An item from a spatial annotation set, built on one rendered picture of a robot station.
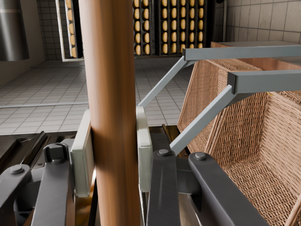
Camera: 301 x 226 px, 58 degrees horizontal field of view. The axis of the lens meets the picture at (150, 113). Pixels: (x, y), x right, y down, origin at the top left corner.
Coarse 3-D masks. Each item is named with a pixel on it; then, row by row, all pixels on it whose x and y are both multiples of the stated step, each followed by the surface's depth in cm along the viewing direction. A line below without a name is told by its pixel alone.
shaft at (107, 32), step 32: (96, 0) 14; (128, 0) 15; (96, 32) 15; (128, 32) 15; (96, 64) 15; (128, 64) 16; (96, 96) 16; (128, 96) 16; (96, 128) 17; (128, 128) 17; (96, 160) 18; (128, 160) 18; (128, 192) 18; (128, 224) 19
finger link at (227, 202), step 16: (192, 160) 14; (208, 160) 14; (208, 176) 12; (224, 176) 12; (208, 192) 11; (224, 192) 11; (240, 192) 11; (208, 208) 12; (224, 208) 10; (240, 208) 10; (208, 224) 12; (224, 224) 10; (240, 224) 9; (256, 224) 9
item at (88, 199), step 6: (90, 192) 122; (78, 198) 103; (84, 198) 110; (90, 198) 120; (78, 204) 101; (84, 204) 108; (90, 204) 117; (78, 210) 99; (84, 210) 106; (78, 216) 98; (84, 216) 105; (78, 222) 96; (84, 222) 103
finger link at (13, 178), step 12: (12, 168) 13; (24, 168) 13; (0, 180) 12; (12, 180) 12; (24, 180) 13; (0, 192) 11; (12, 192) 11; (0, 204) 11; (12, 204) 11; (0, 216) 11; (12, 216) 11; (24, 216) 13
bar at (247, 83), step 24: (192, 48) 106; (216, 48) 104; (240, 48) 105; (264, 48) 106; (288, 48) 107; (168, 72) 107; (240, 72) 61; (264, 72) 60; (288, 72) 60; (240, 96) 61; (144, 192) 57; (144, 216) 50
